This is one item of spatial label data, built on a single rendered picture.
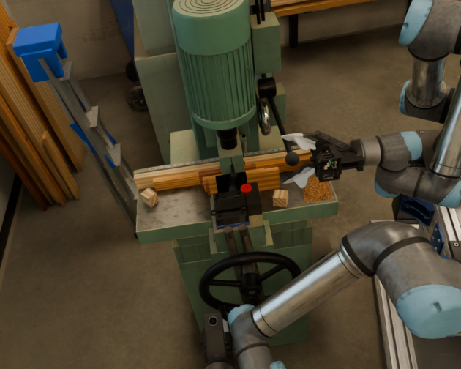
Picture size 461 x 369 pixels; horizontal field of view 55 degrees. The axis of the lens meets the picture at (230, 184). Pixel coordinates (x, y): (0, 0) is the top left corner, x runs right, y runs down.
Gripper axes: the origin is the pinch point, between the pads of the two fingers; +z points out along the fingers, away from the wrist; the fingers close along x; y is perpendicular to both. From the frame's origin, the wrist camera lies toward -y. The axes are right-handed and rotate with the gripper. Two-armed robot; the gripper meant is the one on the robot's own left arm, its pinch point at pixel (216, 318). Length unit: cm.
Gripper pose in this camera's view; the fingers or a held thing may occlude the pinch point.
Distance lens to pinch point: 127.7
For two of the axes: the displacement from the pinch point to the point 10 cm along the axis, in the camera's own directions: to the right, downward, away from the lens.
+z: -0.4, -2.7, 9.6
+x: 9.9, -1.5, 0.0
